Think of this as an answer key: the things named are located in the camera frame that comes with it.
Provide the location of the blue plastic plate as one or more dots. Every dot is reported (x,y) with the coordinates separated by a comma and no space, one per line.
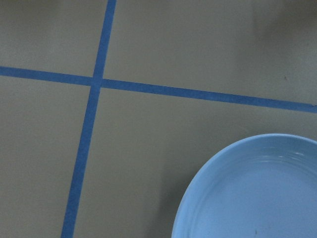
(263,186)

